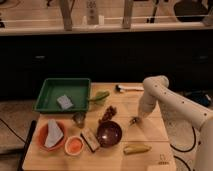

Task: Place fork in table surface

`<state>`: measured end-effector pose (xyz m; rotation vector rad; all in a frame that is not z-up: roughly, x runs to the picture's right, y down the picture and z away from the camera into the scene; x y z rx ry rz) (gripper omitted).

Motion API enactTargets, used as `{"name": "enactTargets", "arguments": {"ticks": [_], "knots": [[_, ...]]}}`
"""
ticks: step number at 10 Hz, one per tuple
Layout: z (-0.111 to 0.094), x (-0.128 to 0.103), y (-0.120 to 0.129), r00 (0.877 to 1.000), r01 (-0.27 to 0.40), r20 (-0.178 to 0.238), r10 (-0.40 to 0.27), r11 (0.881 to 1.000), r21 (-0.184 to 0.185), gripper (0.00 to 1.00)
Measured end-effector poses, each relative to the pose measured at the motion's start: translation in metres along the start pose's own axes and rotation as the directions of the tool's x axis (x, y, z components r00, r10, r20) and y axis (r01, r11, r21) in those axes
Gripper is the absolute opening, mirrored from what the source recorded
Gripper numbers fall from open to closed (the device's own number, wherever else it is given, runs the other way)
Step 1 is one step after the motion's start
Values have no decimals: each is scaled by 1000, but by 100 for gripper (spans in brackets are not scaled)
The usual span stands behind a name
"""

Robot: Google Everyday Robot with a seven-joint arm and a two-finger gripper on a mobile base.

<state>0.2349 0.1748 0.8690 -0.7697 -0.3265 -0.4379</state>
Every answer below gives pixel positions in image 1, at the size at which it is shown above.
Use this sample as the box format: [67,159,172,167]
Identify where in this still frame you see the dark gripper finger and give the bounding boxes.
[129,116,141,126]

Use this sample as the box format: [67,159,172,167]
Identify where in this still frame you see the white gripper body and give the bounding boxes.
[138,96,156,118]

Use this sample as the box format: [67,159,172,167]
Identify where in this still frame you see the white handled fork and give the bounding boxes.
[115,84,144,92]

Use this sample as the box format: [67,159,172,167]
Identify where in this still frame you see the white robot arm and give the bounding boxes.
[132,75,213,171]

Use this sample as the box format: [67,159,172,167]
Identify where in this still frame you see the brown toy grapes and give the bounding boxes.
[99,106,117,123]

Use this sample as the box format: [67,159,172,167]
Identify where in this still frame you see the yellow toy banana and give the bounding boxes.
[123,144,151,155]

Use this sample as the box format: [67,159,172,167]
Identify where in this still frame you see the dark purple bowl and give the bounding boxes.
[97,121,122,148]

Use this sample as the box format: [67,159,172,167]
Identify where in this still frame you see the green toy vegetable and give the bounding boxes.
[89,91,110,103]

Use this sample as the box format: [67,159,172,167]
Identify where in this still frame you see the brown eraser block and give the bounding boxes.
[81,128,100,152]

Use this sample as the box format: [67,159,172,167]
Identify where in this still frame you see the grey brown toy mushroom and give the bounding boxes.
[73,113,86,128]

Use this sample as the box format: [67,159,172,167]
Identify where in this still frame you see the green plastic tray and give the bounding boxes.
[34,78,91,113]

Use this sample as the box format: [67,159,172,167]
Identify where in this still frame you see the small orange cup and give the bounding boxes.
[65,136,84,156]

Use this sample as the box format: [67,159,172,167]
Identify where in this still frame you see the grey sponge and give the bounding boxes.
[57,95,73,110]

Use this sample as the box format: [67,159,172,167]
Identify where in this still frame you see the grey cloth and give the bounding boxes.
[44,119,64,148]

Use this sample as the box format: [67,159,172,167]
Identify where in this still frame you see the orange bowl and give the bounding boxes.
[37,119,67,151]

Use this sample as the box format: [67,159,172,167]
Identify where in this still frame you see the black cable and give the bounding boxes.
[169,125,198,171]

